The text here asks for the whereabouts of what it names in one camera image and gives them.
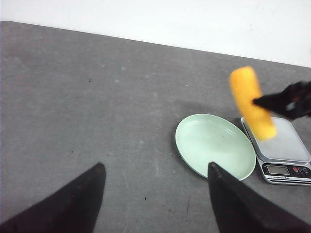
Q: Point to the silver digital kitchen scale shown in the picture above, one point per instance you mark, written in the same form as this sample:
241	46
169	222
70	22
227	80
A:
283	159

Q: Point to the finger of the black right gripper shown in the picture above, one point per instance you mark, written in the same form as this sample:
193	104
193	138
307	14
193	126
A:
239	209

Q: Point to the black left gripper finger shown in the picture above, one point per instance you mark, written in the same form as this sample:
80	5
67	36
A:
72	209

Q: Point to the yellow corn cob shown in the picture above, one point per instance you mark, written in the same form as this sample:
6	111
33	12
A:
245	88

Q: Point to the black right claw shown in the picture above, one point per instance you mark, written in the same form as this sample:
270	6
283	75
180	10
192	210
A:
294	101

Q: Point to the light green plate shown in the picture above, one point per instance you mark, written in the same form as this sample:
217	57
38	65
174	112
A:
203	138

